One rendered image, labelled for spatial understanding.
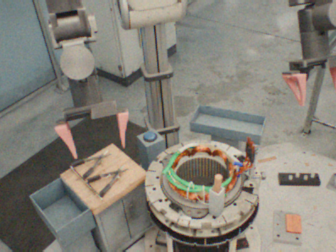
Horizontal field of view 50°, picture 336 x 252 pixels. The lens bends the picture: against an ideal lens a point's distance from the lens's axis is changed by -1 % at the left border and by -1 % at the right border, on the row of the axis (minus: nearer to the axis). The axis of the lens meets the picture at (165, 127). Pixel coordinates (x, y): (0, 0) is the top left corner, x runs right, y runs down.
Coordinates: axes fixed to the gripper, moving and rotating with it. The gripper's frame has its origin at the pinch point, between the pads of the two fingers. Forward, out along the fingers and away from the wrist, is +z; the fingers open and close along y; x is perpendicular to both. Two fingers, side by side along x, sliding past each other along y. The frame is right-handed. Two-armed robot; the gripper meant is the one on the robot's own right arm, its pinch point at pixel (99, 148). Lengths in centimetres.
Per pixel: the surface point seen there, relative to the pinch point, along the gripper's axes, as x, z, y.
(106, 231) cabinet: 32.7, 32.6, -4.7
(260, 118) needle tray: 45, 12, 55
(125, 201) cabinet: 32.7, 24.9, 3.0
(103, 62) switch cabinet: 276, -21, 13
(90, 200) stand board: 27.8, 20.1, -6.7
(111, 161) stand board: 39.8, 13.3, 1.5
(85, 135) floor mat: 217, 34, -15
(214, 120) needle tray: 53, 11, 41
